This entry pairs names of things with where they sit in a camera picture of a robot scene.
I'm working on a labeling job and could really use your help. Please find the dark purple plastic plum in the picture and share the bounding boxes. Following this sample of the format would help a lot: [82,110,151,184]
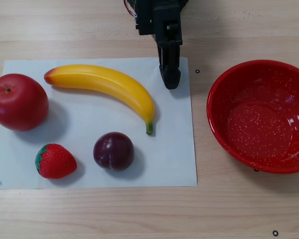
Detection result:
[93,131,135,172]

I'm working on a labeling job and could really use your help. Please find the white paper sheet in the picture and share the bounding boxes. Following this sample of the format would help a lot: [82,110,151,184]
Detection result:
[0,57,198,190]

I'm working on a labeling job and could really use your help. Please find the red plastic apple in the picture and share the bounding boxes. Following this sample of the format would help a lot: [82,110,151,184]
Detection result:
[0,73,50,132]

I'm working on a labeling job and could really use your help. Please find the red speckled enamel bowl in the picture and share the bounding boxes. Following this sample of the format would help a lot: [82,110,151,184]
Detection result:
[206,59,299,174]

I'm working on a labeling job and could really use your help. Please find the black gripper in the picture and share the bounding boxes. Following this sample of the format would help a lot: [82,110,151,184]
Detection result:
[135,0,184,90]

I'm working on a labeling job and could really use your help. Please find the red plastic strawberry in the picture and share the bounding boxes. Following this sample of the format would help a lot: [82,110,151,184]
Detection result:
[34,143,78,180]

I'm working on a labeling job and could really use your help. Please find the yellow plastic banana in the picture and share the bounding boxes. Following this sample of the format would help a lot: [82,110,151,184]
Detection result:
[43,64,155,136]

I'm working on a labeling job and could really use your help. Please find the red white black servo cable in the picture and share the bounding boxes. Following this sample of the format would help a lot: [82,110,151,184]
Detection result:
[124,0,138,19]

